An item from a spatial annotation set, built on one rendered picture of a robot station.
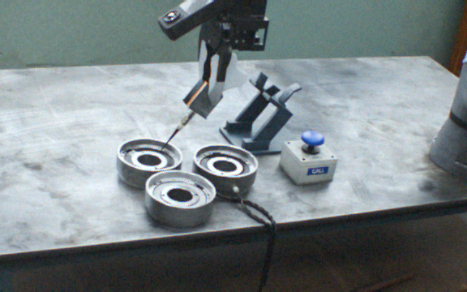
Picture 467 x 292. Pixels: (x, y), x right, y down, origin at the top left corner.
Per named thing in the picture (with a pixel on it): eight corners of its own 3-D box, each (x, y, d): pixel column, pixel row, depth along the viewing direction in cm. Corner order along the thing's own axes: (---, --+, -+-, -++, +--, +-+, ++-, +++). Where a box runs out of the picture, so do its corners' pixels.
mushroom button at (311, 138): (303, 167, 141) (309, 140, 139) (293, 155, 145) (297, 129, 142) (323, 165, 143) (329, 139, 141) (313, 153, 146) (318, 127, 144)
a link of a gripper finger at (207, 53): (233, 95, 140) (243, 46, 135) (199, 96, 138) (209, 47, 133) (225, 85, 142) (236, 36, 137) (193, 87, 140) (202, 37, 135)
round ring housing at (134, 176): (101, 175, 135) (103, 152, 133) (140, 152, 143) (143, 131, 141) (154, 200, 130) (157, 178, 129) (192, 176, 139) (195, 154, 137)
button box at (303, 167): (297, 185, 141) (302, 160, 139) (278, 164, 146) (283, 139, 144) (338, 181, 144) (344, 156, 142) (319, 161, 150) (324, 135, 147)
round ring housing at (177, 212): (175, 238, 122) (178, 215, 120) (129, 204, 128) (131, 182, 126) (226, 216, 129) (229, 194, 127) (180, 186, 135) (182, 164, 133)
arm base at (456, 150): (473, 139, 167) (486, 95, 162) (521, 178, 155) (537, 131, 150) (413, 144, 161) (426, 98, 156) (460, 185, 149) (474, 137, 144)
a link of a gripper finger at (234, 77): (247, 109, 135) (254, 53, 132) (213, 111, 133) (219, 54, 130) (239, 102, 138) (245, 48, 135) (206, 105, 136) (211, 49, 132)
